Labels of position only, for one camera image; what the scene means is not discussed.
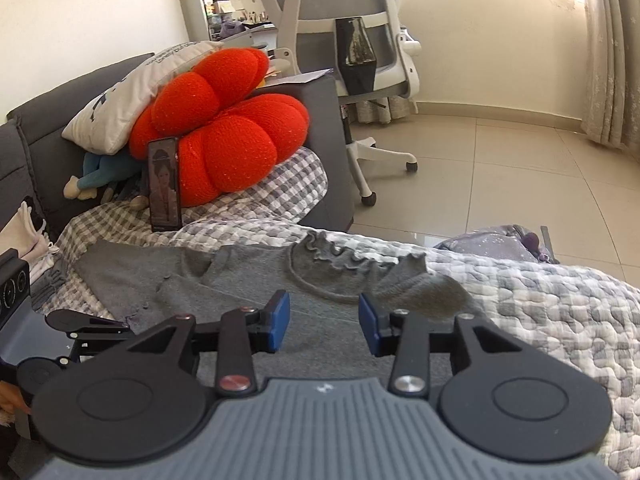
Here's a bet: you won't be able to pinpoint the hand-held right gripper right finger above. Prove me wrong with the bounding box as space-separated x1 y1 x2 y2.
358 292 522 397

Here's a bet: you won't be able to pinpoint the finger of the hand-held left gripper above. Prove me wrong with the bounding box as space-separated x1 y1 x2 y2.
65 329 136 358
44 309 132 336

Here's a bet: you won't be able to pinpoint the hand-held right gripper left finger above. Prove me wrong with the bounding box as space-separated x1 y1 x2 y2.
127 290 292 397

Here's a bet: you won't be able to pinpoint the grey top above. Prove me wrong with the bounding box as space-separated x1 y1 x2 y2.
77 232 493 376

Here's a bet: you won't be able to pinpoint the cream garment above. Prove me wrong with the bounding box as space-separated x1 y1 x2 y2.
0 199 61 273

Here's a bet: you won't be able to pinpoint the purple star-print cloth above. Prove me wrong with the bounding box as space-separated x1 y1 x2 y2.
432 225 561 265

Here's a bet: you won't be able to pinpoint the blue plush toy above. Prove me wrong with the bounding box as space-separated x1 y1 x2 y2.
63 152 151 211

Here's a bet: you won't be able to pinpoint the dark grey sofa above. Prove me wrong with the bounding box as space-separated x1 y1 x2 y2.
0 52 356 241

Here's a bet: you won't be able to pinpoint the black smartphone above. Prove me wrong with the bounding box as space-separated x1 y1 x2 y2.
147 136 184 233

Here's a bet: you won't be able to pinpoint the grey checkered quilt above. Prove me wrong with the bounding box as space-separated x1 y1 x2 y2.
30 147 640 480

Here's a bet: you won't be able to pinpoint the red pumpkin cushion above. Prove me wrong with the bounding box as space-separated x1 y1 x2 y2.
129 47 311 208

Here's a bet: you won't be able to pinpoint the white printed pillow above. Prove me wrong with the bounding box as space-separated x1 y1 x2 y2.
61 40 226 156

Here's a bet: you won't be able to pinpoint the white paper sheet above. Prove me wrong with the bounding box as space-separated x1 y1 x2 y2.
272 69 335 87

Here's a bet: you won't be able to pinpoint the white cluttered desk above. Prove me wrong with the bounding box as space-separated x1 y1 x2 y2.
192 0 281 45

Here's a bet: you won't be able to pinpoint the white office chair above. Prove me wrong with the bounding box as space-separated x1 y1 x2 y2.
250 0 423 208

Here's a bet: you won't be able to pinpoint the beige star-print curtain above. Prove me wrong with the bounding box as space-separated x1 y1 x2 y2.
580 0 640 151

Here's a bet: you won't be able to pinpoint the grey drawstring pants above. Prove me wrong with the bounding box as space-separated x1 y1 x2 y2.
30 255 71 312

